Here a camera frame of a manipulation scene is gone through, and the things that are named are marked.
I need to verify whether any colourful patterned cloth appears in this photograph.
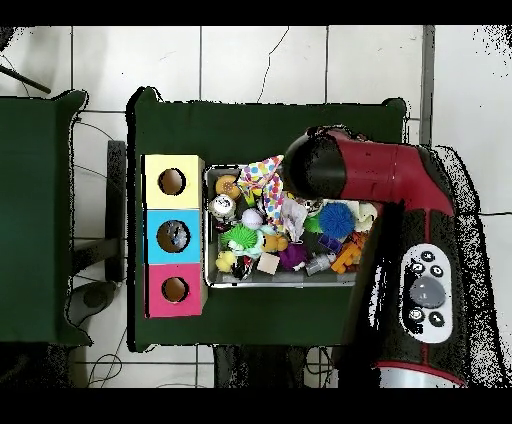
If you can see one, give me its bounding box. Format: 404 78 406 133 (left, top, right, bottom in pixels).
236 155 287 225

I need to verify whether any cream knitted cloth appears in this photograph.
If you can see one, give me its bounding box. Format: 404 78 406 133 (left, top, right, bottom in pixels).
351 199 379 233

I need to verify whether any shallow clear mesh bin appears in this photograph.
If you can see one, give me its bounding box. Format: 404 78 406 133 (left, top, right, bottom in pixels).
203 163 402 288

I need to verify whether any wooden box with three holes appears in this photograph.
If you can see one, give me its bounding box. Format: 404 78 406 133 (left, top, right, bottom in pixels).
142 153 208 319

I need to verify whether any white baseball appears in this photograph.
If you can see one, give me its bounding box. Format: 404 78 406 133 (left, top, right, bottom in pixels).
241 207 265 231

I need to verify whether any green spiky rubber ball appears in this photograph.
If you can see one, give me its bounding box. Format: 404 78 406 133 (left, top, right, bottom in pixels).
222 223 261 252

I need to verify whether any crushed silver drink can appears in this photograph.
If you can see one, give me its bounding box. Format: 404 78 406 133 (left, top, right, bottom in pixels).
209 194 238 221

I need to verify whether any tan plush animal toy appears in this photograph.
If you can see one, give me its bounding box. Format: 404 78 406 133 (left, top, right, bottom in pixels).
259 230 291 256

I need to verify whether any crumpled whitish foil wrapper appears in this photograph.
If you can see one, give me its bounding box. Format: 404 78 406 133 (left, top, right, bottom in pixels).
279 195 310 243

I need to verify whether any orange ball with cream dots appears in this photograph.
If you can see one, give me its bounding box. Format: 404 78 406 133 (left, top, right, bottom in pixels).
215 174 243 201

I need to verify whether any yellow rubber duck toy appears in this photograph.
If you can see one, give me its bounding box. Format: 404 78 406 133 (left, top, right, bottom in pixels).
215 251 239 274

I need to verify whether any silver grey plastic toy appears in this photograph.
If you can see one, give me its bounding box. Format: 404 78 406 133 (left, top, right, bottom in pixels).
303 251 338 278

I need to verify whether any blue spiky rubber ball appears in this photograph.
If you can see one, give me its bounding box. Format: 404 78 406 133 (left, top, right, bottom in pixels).
319 201 357 240

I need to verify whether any dark green table cloth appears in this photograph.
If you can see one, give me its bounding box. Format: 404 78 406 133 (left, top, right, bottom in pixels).
127 86 408 353
0 87 91 347

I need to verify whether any black panel stand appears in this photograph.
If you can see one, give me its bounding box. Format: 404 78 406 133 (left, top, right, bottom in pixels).
106 139 128 283

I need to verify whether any grey stand base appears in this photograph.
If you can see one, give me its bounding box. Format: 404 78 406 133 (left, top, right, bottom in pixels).
67 279 120 328

